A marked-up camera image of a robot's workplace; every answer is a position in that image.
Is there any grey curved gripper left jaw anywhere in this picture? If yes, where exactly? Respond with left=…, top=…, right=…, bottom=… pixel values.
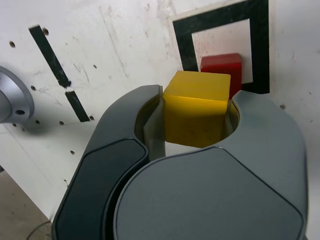
left=51, top=84, right=166, bottom=240

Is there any grey curved gripper right jaw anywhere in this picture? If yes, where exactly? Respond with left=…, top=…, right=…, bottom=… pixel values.
left=111, top=90, right=308, bottom=240

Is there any yellow cube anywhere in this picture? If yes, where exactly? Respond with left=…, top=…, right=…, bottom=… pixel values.
left=162, top=70, right=232, bottom=150

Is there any red cube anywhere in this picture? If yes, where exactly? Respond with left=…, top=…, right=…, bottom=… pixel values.
left=200, top=52, right=243, bottom=99

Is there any black tape square outline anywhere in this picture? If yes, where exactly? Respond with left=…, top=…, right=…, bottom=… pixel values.
left=172, top=0, right=271, bottom=95

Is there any black tape strip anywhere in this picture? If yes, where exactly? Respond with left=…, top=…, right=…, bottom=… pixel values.
left=28, top=24, right=91, bottom=123

